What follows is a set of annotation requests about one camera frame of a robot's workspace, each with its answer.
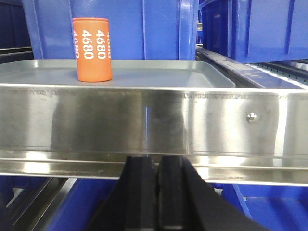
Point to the orange capacitor labelled 4680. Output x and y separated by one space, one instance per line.
92 49

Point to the blue crate behind tray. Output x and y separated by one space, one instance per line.
139 29

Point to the stainless steel shelf rail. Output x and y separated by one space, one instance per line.
230 135

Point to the blue crate below shelf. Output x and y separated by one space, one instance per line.
279 208

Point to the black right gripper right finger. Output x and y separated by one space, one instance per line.
187 203

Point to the blue crate upper right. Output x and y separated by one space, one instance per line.
256 30

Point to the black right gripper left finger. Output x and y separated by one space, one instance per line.
131 206

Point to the grey plastic tray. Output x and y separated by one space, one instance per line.
126 73

